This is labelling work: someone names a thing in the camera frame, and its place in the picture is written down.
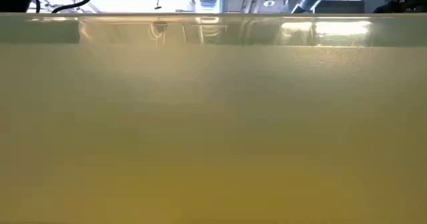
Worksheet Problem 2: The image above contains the grey ribbed ceiling duct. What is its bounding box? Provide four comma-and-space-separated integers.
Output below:
189, 0, 225, 14

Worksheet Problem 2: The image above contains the translucent yellow plastic tray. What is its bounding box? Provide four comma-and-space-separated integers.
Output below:
0, 12, 427, 224

